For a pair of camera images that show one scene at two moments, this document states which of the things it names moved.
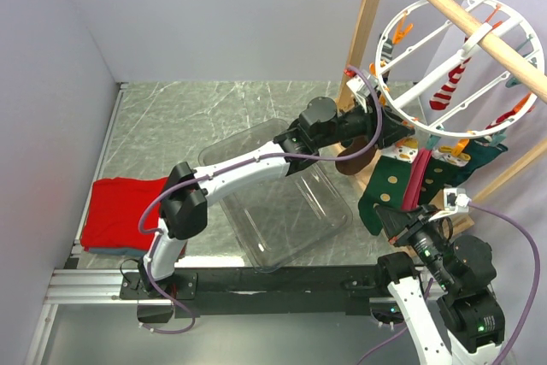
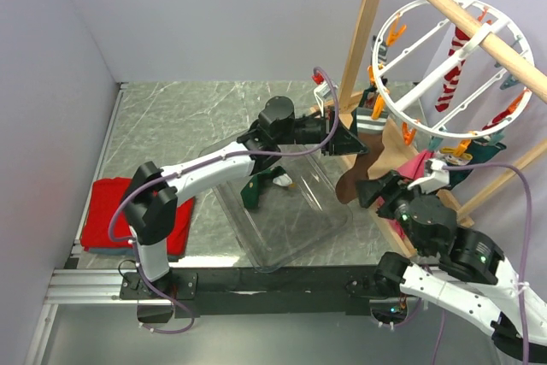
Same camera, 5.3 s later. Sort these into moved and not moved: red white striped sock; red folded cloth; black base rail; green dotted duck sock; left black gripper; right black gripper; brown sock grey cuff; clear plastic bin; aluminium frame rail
Moved: brown sock grey cuff; red white striped sock; left black gripper; right black gripper; green dotted duck sock
Not moved: clear plastic bin; aluminium frame rail; black base rail; red folded cloth
